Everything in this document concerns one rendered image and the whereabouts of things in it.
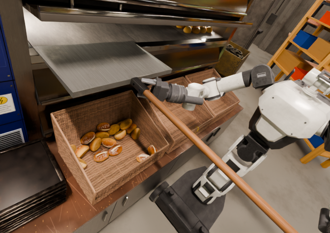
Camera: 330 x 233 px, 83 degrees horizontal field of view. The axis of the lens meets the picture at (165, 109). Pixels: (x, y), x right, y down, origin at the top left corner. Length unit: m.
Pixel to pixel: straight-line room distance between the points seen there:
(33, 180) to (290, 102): 1.17
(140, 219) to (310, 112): 1.44
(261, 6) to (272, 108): 4.87
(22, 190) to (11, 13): 0.67
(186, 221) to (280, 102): 1.16
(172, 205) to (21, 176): 1.11
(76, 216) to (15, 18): 0.90
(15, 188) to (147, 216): 1.11
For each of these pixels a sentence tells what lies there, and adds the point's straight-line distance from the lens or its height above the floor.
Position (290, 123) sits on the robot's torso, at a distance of 1.00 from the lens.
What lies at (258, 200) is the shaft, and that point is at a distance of 0.72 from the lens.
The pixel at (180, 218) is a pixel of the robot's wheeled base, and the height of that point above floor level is 0.19.
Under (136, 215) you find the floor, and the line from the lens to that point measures 1.80.
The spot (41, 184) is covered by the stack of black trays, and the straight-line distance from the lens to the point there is 1.01.
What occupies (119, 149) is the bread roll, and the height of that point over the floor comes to 0.64.
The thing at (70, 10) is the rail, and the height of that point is 1.43.
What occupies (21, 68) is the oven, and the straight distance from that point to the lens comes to 0.99.
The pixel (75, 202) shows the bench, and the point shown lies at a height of 0.58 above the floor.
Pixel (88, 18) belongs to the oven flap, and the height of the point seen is 1.40.
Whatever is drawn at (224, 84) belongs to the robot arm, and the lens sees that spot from 1.11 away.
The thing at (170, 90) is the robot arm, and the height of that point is 1.22.
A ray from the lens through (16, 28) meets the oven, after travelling 0.91.
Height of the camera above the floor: 1.68
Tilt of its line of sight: 39 degrees down
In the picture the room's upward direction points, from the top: 25 degrees clockwise
